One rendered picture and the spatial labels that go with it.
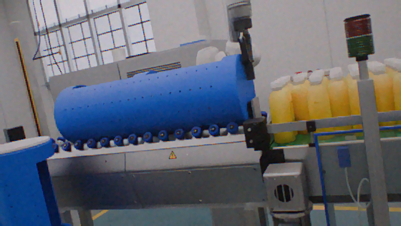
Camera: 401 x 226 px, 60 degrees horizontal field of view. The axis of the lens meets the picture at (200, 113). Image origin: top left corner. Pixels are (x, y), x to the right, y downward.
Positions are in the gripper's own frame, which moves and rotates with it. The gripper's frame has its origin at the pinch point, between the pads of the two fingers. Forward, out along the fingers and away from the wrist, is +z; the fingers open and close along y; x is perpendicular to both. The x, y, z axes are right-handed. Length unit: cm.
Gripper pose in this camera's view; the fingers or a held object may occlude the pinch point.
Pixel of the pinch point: (250, 71)
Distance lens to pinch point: 139.6
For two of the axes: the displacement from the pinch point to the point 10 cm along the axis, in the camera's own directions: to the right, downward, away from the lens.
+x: -9.1, 1.2, 3.9
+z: 1.8, 9.8, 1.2
